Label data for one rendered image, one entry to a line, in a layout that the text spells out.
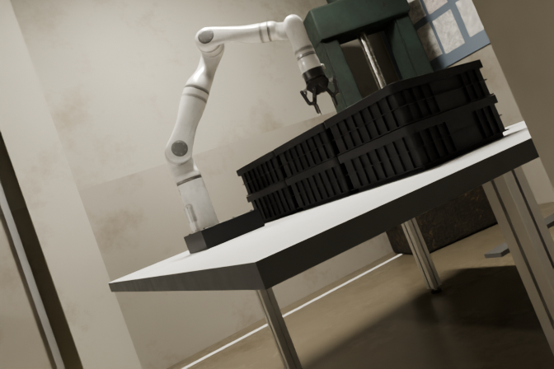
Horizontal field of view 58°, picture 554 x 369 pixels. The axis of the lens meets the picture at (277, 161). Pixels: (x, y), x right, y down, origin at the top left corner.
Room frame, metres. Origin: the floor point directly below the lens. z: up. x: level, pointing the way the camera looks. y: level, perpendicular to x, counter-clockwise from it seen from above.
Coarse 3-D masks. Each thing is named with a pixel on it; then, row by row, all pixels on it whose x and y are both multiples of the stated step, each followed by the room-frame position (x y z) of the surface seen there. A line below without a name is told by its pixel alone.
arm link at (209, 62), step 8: (208, 56) 1.80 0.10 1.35; (216, 56) 1.81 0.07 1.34; (200, 64) 1.81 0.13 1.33; (208, 64) 1.80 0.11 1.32; (216, 64) 1.81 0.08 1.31; (200, 72) 1.77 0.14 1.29; (208, 72) 1.78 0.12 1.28; (192, 80) 1.74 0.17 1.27; (200, 80) 1.74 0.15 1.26; (208, 80) 1.76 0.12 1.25; (200, 88) 1.73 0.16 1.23; (208, 88) 1.75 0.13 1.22
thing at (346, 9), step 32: (352, 0) 3.84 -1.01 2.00; (384, 0) 3.88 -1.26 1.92; (320, 32) 3.78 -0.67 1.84; (352, 32) 3.89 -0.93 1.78; (416, 32) 3.98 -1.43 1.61; (416, 64) 3.94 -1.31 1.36; (352, 96) 3.83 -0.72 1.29; (480, 192) 3.79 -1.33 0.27; (448, 224) 3.72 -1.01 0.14; (480, 224) 3.77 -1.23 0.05
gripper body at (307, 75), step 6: (318, 66) 1.72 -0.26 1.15; (306, 72) 1.72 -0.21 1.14; (312, 72) 1.71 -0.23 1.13; (318, 72) 1.72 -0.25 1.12; (324, 72) 1.74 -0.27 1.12; (306, 78) 1.73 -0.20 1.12; (312, 78) 1.72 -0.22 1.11; (318, 78) 1.74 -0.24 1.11; (324, 78) 1.73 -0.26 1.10; (306, 84) 1.75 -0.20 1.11; (312, 84) 1.74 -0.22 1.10; (318, 84) 1.74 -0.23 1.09; (318, 90) 1.74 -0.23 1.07; (324, 90) 1.74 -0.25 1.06
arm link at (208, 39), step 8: (256, 24) 1.75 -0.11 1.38; (264, 24) 1.74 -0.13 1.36; (200, 32) 1.75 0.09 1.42; (208, 32) 1.75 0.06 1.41; (216, 32) 1.74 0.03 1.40; (224, 32) 1.74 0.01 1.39; (232, 32) 1.74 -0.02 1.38; (240, 32) 1.74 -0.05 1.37; (248, 32) 1.74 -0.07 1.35; (256, 32) 1.73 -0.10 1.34; (264, 32) 1.73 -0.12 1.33; (200, 40) 1.75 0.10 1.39; (208, 40) 1.74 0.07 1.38; (216, 40) 1.74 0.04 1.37; (224, 40) 1.74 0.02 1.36; (232, 40) 1.74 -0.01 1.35; (240, 40) 1.75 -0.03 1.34; (248, 40) 1.75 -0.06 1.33; (256, 40) 1.75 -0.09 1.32; (264, 40) 1.75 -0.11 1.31; (200, 48) 1.76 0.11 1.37; (208, 48) 1.75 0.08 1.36; (216, 48) 1.77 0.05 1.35
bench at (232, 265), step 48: (528, 144) 0.96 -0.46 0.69; (384, 192) 1.04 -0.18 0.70; (432, 192) 0.83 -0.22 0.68; (528, 192) 1.01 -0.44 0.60; (240, 240) 1.38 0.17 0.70; (288, 240) 0.80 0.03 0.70; (336, 240) 0.74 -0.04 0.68; (528, 240) 0.99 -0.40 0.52; (144, 288) 1.42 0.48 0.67; (192, 288) 0.98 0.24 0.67; (240, 288) 0.75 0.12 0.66; (432, 288) 2.71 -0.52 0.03; (528, 288) 1.03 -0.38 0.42; (288, 336) 2.28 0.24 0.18
